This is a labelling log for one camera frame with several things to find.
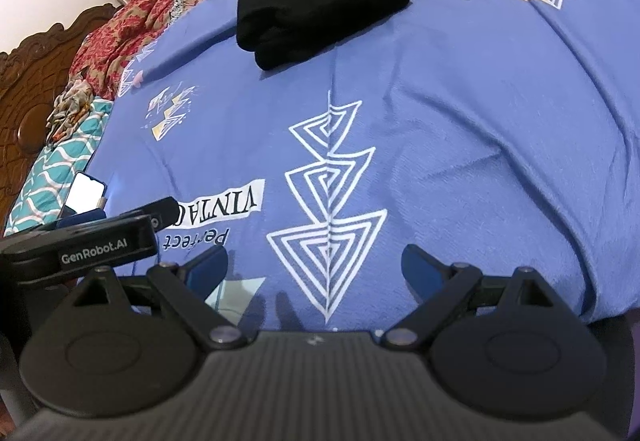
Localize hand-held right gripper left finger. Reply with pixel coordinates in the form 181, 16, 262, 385
65, 251, 247, 350

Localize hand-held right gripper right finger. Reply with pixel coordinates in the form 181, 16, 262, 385
379, 243, 557, 350

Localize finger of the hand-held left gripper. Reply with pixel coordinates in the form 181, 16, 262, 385
106, 198, 179, 234
55, 208, 109, 229

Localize black pants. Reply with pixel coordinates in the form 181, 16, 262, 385
236, 0, 413, 71

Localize smartphone with white screen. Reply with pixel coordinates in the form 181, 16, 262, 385
59, 171, 107, 218

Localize teal wave-patterned pillow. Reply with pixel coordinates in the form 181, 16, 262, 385
2, 98, 116, 237

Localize carved wooden headboard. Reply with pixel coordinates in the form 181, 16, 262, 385
0, 4, 123, 234

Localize blue printed bedsheet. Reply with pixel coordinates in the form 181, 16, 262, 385
85, 0, 640, 334

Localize red floral cloth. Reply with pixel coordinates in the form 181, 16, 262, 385
45, 0, 273, 147

